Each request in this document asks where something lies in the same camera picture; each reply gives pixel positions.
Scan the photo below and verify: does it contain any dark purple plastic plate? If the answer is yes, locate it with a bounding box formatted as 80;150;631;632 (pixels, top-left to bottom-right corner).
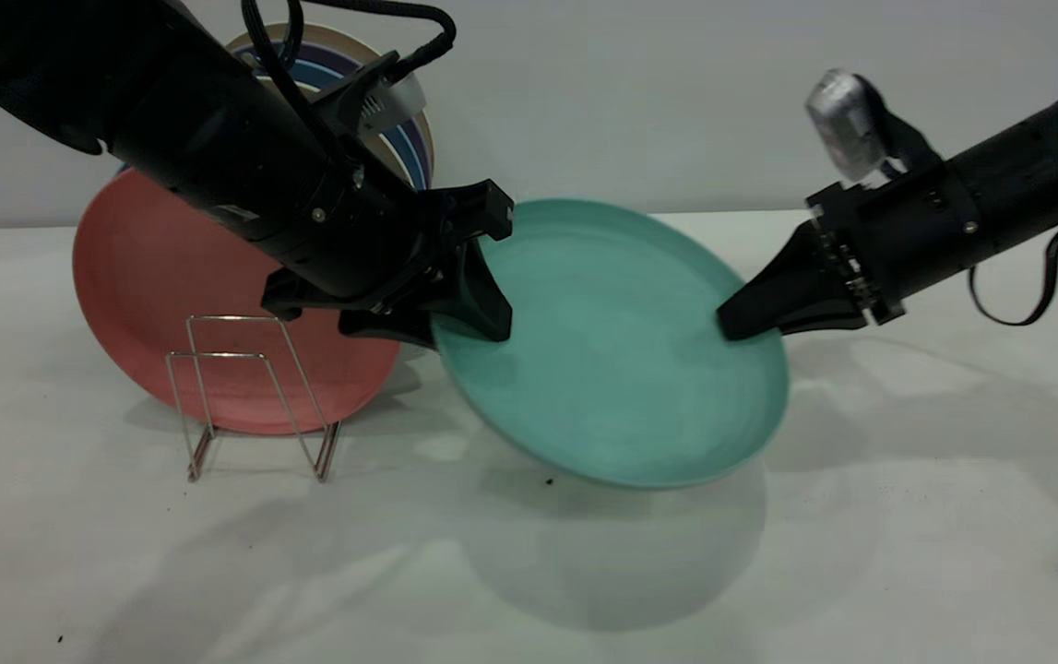
238;41;431;191

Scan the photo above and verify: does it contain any green plastic plate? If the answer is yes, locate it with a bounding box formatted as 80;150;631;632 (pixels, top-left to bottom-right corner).
430;198;791;490

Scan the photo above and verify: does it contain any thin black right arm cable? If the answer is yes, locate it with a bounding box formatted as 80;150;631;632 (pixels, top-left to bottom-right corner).
967;217;1058;327

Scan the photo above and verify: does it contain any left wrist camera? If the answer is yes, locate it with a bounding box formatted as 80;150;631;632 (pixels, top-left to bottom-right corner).
326;51;426;130

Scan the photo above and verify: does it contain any metal wire plate rack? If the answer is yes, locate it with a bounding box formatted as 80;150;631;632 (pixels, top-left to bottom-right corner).
167;315;342;484

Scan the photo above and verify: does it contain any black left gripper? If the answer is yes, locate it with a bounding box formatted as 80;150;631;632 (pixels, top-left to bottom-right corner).
252;175;516;352

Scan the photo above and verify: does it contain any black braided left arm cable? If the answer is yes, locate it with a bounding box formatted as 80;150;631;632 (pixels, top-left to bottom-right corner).
241;0;458;167

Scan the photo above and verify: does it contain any pink plastic plate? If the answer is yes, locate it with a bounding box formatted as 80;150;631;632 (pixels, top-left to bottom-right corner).
72;169;402;436

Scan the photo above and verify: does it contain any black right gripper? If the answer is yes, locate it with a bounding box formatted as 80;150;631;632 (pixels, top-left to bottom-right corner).
718;157;986;342

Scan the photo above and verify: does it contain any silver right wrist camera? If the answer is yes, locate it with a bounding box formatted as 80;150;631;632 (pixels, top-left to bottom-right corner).
805;69;940;184

